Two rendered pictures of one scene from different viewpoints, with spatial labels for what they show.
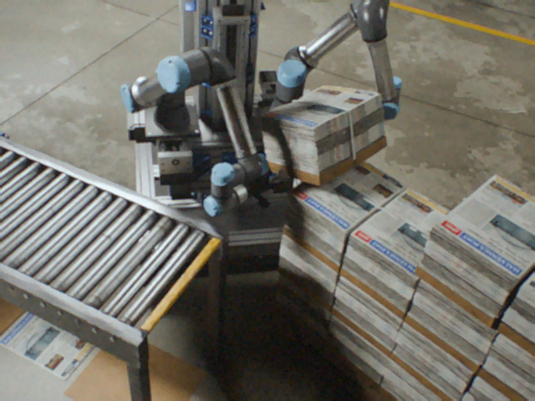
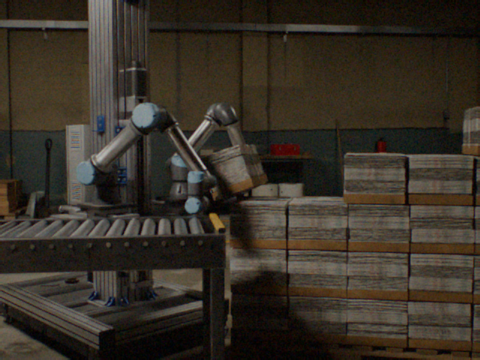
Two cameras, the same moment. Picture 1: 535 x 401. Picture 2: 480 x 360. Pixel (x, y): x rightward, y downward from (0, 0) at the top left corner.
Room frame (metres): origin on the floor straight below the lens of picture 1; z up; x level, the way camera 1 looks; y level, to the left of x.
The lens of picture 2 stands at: (-0.82, 1.32, 1.14)
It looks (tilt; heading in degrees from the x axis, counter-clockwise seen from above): 4 degrees down; 331
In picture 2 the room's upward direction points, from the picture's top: straight up
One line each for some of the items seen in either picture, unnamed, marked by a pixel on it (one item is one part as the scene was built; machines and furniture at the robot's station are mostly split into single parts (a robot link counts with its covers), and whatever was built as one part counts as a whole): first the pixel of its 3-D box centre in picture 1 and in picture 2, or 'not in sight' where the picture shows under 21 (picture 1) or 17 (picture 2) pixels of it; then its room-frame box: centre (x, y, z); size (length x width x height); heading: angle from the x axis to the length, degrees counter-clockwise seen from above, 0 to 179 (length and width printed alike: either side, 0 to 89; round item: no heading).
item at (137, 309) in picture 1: (164, 277); (196, 230); (1.32, 0.30, 0.77); 0.47 x 0.05 x 0.05; 157
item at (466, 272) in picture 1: (492, 248); (373, 178); (1.43, -0.74, 0.95); 0.38 x 0.29 x 0.23; 138
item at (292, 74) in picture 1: (291, 79); (181, 167); (2.26, -0.06, 0.98); 0.13 x 0.12 x 0.14; 172
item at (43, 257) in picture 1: (68, 233); (98, 232); (1.47, 0.66, 0.77); 0.47 x 0.05 x 0.05; 157
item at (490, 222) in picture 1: (506, 222); (374, 154); (1.43, -0.74, 1.06); 0.37 x 0.29 x 0.01; 138
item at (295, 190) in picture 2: not in sight; (252, 178); (6.97, -3.34, 0.55); 1.80 x 0.70 x 1.09; 67
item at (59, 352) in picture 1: (53, 337); not in sight; (1.56, 0.87, 0.00); 0.37 x 0.28 x 0.01; 67
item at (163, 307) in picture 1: (183, 282); (217, 222); (1.27, 0.23, 0.81); 0.43 x 0.03 x 0.02; 157
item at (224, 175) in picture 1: (226, 179); (197, 183); (1.64, 0.14, 0.94); 0.11 x 0.08 x 0.11; 132
